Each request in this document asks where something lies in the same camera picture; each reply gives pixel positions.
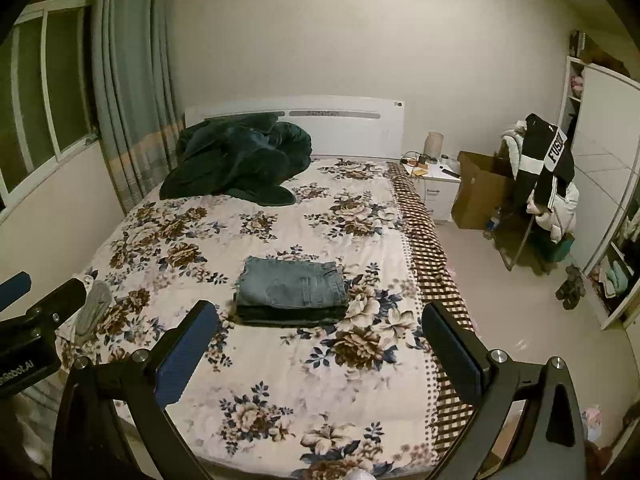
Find white nightstand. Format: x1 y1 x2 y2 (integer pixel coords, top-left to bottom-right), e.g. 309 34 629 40
402 152 462 225

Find white wardrobe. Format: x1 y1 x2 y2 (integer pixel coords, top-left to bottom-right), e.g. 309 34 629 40
554 55 640 331

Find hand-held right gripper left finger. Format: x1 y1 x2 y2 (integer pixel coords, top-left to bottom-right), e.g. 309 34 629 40
52 300 219 480

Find blue jeans pants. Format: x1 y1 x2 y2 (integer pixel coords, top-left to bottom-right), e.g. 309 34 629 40
236 256 349 310

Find white framed window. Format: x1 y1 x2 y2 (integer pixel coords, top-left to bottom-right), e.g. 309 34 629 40
0 1 102 213

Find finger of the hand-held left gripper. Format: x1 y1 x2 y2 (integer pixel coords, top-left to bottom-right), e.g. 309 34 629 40
15 278 87 333
0 271 32 312

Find teal folded cloth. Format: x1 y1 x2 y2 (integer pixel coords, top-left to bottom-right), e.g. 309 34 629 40
601 259 635 297

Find brown cardboard box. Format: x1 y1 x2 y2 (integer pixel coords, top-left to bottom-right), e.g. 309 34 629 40
451 150 517 231

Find dark green comforter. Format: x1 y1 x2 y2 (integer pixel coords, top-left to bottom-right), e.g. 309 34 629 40
159 113 312 206

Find bed with floral sheet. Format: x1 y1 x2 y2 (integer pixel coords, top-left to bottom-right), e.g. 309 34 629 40
59 157 443 480

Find white bed headboard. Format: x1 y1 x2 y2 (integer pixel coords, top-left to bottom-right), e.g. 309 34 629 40
184 96 406 159

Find grey-blue striped curtain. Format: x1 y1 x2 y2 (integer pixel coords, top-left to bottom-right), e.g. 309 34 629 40
91 0 182 214

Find black and white jacket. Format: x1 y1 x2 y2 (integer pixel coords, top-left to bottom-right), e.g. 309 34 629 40
514 113 576 212

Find chair with piled clothes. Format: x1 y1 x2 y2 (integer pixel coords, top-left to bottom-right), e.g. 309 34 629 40
499 127 580 244

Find grey garment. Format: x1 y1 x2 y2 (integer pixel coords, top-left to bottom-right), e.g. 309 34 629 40
73 280 112 347

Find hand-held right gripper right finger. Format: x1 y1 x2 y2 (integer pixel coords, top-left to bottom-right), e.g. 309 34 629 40
422 301 587 480

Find pink printed bag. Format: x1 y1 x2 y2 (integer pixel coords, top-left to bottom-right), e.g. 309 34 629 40
581 404 605 442

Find dark slippers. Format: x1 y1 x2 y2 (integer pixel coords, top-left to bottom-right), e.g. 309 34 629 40
555 264 587 310

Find brown checkered bed sheet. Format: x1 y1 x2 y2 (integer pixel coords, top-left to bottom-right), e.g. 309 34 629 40
387 161 477 457

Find folded dark pants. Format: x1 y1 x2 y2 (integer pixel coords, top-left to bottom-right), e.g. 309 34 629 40
233 300 349 329

